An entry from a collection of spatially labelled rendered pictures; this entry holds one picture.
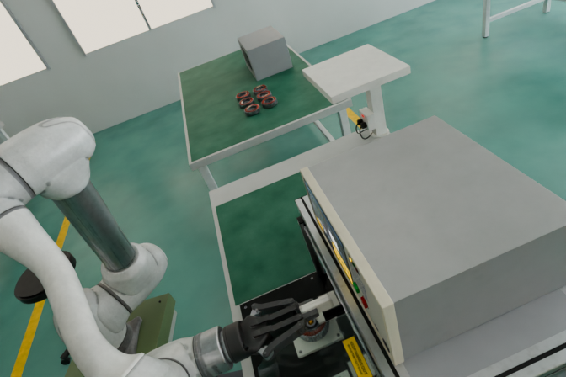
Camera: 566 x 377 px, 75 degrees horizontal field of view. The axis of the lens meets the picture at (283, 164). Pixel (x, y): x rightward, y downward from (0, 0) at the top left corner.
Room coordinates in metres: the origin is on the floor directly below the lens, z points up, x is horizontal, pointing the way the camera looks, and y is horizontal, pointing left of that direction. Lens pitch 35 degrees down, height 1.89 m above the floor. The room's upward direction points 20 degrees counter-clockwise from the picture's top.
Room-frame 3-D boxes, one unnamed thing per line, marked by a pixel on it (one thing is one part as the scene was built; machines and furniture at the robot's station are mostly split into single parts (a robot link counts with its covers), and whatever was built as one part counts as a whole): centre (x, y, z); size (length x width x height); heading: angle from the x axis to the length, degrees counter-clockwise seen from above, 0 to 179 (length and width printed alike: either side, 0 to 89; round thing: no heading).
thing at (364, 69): (1.50, -0.43, 0.98); 0.37 x 0.35 x 0.46; 5
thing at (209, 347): (0.45, 0.26, 1.18); 0.09 x 0.06 x 0.09; 5
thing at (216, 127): (2.93, 0.08, 0.38); 1.85 x 1.10 x 0.75; 5
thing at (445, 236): (0.57, -0.25, 1.22); 0.44 x 0.39 x 0.20; 5
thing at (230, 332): (0.45, 0.19, 1.18); 0.09 x 0.08 x 0.07; 95
